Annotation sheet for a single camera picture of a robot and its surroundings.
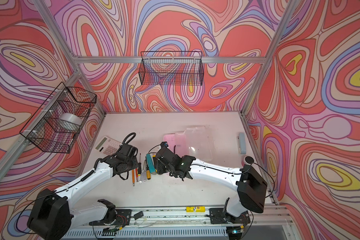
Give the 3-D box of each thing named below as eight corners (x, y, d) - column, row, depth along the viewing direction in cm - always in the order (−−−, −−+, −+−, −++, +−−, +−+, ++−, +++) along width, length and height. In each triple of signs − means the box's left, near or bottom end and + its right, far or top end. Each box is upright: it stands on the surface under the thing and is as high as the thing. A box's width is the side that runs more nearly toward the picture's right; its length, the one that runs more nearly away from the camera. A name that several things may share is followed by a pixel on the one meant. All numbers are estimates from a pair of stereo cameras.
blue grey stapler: (237, 154, 98) (240, 149, 93) (236, 135, 108) (239, 130, 103) (245, 155, 97) (248, 151, 93) (243, 136, 107) (246, 131, 102)
